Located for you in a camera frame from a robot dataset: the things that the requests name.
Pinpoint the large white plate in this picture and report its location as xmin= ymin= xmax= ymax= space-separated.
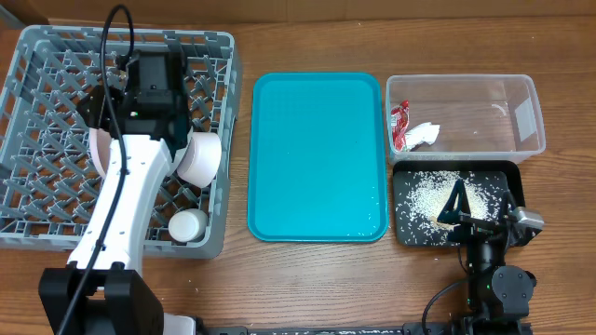
xmin=88 ymin=127 xmax=112 ymax=179

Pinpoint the teal serving tray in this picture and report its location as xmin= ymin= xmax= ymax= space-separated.
xmin=247 ymin=73 xmax=389 ymax=243

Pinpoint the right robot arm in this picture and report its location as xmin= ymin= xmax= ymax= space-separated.
xmin=421 ymin=180 xmax=545 ymax=334

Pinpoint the white tissue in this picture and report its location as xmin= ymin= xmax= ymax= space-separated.
xmin=404 ymin=122 xmax=440 ymax=151

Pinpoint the white cup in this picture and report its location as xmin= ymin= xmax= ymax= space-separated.
xmin=168 ymin=208 xmax=209 ymax=243

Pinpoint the black tray bin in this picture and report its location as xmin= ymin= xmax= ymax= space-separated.
xmin=392 ymin=160 xmax=525 ymax=248

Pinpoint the spilled white rice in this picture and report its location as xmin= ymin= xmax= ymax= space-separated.
xmin=393 ymin=170 xmax=508 ymax=247

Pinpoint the grey dish rack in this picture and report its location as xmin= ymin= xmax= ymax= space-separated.
xmin=1 ymin=25 xmax=242 ymax=259

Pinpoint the red snack wrapper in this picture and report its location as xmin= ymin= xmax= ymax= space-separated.
xmin=390 ymin=100 xmax=409 ymax=152

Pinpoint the clear plastic bin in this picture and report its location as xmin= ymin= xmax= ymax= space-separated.
xmin=386 ymin=74 xmax=546 ymax=165

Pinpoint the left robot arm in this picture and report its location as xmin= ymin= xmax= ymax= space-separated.
xmin=38 ymin=50 xmax=194 ymax=334

